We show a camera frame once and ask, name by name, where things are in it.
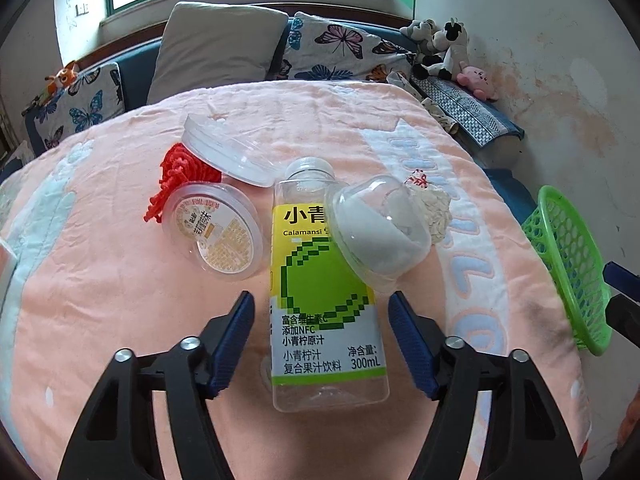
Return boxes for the green plastic basket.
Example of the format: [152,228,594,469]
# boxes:
[522,185,612,356]

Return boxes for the pink blanket table cover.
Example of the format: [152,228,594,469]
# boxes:
[1,81,591,479]

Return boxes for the pink tissue box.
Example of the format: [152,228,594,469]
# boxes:
[0,248,17,307]

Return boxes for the green label juice bottle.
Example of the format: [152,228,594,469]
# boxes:
[269,157,390,413]

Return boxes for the beige crumpled cloth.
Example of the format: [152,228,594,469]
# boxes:
[405,169,452,244]

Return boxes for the round pudding cup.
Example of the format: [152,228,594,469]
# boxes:
[162,182,266,281]

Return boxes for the patterned blue white cloth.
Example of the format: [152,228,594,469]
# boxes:
[410,77,525,148]

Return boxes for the clear dome lid cup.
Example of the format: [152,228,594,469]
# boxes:
[324,174,432,294]

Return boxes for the patterned beige clothes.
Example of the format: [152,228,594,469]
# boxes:
[386,70,459,136]

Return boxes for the pink plush toy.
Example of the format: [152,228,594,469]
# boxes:
[456,63,499,102]

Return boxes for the red knitted net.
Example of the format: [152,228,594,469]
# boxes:
[143,143,222,223]

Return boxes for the clear plastic lid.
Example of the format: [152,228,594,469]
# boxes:
[181,114,278,188]

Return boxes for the cow plush toy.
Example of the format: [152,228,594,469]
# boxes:
[412,18,469,81]

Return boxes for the butterfly cushion left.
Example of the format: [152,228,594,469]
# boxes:
[26,62,125,153]

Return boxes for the butterfly cushion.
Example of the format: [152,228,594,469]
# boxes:
[269,12,416,82]
[26,62,125,153]

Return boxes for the grey plush toy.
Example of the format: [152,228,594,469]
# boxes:
[399,18,438,44]

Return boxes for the orange fox plush toy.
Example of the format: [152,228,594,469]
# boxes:
[44,61,79,98]

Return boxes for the blue sofa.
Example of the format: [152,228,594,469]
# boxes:
[25,27,536,222]

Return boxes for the grey pillow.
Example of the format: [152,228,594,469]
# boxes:
[146,1,288,104]

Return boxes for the butterfly cushion right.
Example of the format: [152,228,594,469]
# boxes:
[269,12,416,82]

